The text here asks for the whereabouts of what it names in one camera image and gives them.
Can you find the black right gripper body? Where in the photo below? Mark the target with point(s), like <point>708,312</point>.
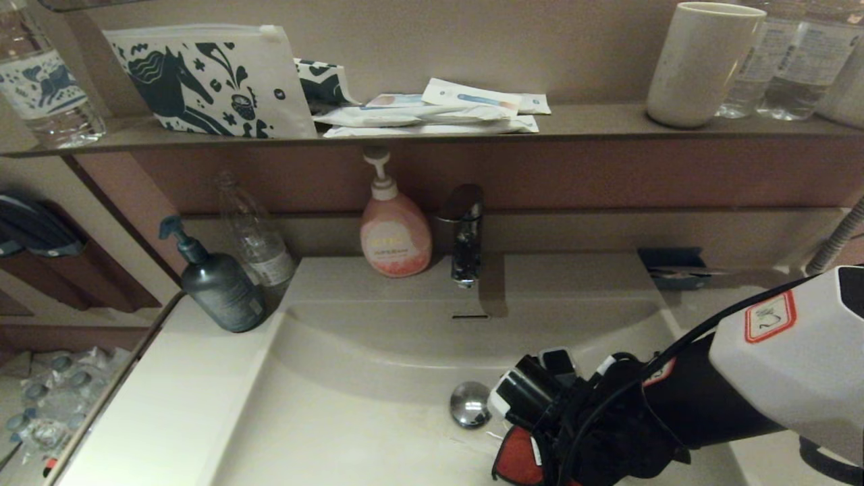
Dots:
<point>560,452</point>

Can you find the orange microfibre cleaning cloth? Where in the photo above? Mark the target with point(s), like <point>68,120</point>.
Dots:
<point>516,462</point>

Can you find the chrome sink faucet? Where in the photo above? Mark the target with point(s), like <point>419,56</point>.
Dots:
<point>466,236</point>

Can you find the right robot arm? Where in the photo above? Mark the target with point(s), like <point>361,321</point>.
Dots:
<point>796,364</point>

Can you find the white wash basin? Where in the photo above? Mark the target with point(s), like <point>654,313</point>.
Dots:
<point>324,418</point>

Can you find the chrome drain stopper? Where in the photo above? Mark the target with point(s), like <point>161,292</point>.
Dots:
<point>469,403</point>

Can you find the dark blue small box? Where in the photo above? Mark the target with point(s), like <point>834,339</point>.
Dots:
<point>665,261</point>

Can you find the pink soap pump bottle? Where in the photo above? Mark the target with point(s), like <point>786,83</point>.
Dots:
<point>395,236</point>

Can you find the flat white plastic packet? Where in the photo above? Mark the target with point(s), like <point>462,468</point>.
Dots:
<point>474,127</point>

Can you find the small white sachet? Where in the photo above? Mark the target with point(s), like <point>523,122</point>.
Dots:
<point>534,104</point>

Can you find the white toothbrush packet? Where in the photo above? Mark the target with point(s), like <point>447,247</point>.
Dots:
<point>474,98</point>

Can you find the clear empty plastic bottle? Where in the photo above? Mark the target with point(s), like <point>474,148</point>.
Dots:
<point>260,243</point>

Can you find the dark green pump bottle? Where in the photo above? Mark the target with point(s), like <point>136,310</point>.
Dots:
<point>219,290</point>

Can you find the long white plastic packet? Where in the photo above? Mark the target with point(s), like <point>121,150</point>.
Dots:
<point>379,117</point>

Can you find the white packet with orange print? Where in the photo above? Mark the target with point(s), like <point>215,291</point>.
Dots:
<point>396,101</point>

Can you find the beige ceramic cup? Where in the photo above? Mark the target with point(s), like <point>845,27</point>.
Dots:
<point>698,67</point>
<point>844,98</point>

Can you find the clear water bottle white label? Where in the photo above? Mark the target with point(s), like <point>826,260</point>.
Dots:
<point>747,82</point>
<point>803,67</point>

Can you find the small horse print pouch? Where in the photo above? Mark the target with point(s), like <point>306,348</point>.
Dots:
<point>325,86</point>

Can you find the brown wooden side shelf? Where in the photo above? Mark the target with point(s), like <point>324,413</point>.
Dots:
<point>115,283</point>

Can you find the large horse print zip pouch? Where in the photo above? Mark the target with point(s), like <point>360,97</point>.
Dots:
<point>270,67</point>

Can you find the shrink-wrapped bottle pack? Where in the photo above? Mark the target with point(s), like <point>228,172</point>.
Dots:
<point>54,398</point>

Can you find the dark blue bag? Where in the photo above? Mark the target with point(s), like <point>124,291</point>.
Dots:
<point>34,226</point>

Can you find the water bottle blue print label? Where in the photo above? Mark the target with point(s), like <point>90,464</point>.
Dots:
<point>47,88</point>

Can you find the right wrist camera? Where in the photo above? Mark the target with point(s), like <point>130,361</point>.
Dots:
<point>530,391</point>

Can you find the brown wall shelf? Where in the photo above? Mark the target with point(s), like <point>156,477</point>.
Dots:
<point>607,123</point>

